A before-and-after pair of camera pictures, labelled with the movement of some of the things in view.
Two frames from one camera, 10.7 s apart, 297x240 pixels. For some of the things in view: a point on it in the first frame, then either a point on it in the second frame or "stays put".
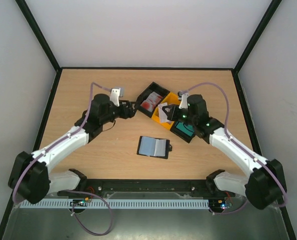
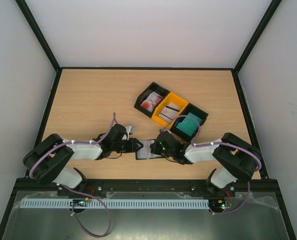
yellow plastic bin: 171,99 stays put
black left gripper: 130,114 → 133,147
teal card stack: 187,129 stays put
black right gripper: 175,113 → 159,147
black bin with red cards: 149,101 stays put
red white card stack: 150,101 stays put
